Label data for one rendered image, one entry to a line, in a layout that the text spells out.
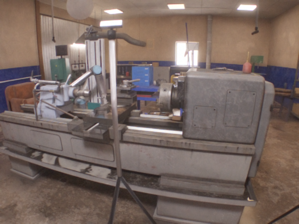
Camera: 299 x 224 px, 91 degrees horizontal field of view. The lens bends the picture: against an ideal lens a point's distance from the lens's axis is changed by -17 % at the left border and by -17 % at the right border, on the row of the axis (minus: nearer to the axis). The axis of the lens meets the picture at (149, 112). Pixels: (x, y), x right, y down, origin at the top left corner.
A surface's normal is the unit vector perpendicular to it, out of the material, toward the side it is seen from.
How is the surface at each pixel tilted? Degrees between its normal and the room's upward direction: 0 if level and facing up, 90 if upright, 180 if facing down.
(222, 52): 90
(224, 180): 90
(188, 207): 90
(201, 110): 90
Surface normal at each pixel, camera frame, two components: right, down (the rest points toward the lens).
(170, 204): -0.26, 0.29
